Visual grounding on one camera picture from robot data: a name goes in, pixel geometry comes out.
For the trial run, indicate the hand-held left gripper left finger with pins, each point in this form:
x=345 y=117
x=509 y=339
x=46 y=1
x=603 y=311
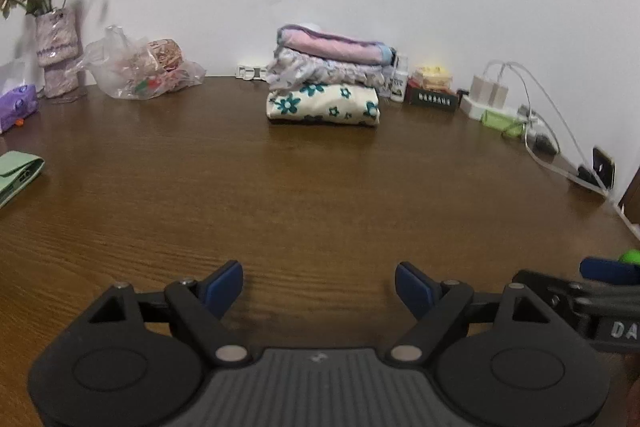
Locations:
x=223 y=287

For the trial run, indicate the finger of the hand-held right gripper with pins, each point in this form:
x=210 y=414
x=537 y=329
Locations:
x=550 y=284
x=612 y=271

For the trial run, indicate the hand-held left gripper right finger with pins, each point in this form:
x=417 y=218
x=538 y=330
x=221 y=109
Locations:
x=415 y=289

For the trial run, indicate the pink and blue cloth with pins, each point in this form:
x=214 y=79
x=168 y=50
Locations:
x=330 y=47

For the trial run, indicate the bright green case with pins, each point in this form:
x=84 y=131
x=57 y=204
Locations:
x=631 y=256

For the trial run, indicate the wooden chair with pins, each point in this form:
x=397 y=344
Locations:
x=634 y=192

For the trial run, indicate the translucent green box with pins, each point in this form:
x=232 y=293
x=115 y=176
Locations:
x=500 y=123

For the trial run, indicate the white power strip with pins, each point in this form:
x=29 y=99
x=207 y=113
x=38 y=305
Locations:
x=472 y=109

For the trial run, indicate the dark green box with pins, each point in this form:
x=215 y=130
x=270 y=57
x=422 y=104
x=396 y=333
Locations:
x=432 y=98

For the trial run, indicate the cream cloth with green flowers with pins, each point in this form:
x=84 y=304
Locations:
x=325 y=104

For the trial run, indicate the white spray bottle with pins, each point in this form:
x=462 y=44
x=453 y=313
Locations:
x=398 y=82

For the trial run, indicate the yellow snack packets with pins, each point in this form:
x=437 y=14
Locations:
x=432 y=78

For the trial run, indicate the small white plastic object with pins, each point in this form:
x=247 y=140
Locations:
x=252 y=72

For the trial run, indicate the folded green cloth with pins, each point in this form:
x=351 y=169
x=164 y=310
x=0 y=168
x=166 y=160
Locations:
x=17 y=174

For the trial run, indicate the clear plastic bag of snacks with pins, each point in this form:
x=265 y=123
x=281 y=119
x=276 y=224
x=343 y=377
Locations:
x=140 y=67

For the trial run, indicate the purple tissue pack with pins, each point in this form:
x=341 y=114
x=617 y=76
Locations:
x=17 y=107

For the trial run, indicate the pink and white knitted vase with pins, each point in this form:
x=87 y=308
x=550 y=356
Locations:
x=57 y=52

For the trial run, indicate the black phone holder mount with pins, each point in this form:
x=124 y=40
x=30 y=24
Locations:
x=602 y=167

